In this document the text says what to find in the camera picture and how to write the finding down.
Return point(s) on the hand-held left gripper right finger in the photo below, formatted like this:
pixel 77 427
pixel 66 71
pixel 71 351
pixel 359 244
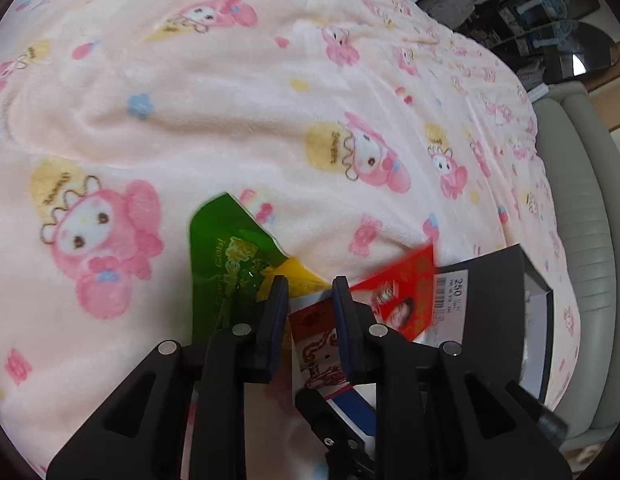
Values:
pixel 340 325

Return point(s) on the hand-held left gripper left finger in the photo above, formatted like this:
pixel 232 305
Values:
pixel 282 320

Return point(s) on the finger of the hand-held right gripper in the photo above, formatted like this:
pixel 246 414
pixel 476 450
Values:
pixel 335 435

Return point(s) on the red packet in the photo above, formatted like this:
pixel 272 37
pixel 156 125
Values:
pixel 400 285

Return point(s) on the green and white snack packet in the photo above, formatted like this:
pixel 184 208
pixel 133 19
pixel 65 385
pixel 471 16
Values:
pixel 220 260

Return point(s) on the black box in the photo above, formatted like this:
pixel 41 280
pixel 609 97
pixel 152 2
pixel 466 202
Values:
pixel 490 300

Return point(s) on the pink printed blanket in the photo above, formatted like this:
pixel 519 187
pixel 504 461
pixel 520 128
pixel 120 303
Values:
pixel 240 85

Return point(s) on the black glass oval table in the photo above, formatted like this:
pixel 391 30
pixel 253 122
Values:
pixel 575 50

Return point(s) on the grey leather bed frame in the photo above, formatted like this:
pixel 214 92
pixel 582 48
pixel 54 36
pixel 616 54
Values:
pixel 585 240

